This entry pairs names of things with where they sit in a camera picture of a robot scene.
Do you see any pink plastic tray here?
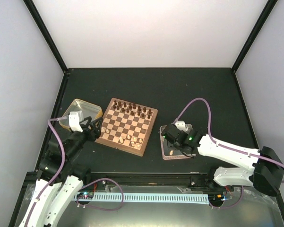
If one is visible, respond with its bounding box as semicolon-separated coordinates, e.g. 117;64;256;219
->
160;124;196;160

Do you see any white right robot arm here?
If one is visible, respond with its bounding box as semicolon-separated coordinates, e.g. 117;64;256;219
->
160;124;284;197

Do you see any wooden chessboard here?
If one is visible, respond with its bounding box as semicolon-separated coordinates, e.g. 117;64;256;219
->
96;98;158;157

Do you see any black front rail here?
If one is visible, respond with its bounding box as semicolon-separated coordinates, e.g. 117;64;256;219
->
91;172;213;186

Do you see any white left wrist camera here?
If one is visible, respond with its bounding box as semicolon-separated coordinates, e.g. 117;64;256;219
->
69;110;83;132

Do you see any black frame post left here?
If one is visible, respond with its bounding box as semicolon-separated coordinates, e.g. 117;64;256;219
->
23;0;68;73

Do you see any right controller board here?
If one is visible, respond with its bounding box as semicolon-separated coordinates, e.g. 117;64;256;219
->
208;194;233;201

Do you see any left controller board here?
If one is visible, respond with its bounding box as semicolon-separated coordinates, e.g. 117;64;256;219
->
77;192;94;200

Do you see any controller board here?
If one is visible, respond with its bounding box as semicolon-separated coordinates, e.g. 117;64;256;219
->
208;194;233;201
77;192;94;200

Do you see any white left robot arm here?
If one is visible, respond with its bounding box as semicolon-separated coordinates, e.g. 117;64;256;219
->
20;113;103;227

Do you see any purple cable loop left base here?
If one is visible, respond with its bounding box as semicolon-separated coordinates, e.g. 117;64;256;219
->
75;178;125;211

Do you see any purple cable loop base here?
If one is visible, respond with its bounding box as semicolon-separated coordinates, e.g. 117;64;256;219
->
75;178;125;211
208;185;245;210

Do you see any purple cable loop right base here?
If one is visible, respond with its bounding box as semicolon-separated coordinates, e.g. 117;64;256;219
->
208;185;245;210

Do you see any yellow metal tin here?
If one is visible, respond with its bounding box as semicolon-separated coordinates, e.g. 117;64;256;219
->
59;99;103;131

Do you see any white slotted cable duct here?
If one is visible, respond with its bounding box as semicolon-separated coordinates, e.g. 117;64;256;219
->
73;192;209;205

